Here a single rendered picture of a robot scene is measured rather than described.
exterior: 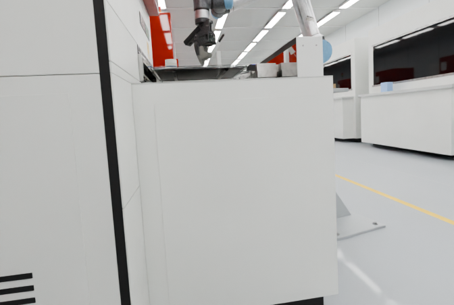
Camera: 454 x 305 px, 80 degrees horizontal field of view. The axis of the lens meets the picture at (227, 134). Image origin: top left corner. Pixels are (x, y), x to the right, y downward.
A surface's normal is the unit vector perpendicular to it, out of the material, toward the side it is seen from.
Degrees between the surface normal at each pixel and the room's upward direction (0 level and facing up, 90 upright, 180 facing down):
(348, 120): 90
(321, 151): 90
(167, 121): 90
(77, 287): 90
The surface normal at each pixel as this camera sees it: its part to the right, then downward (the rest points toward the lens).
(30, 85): 0.15, 0.07
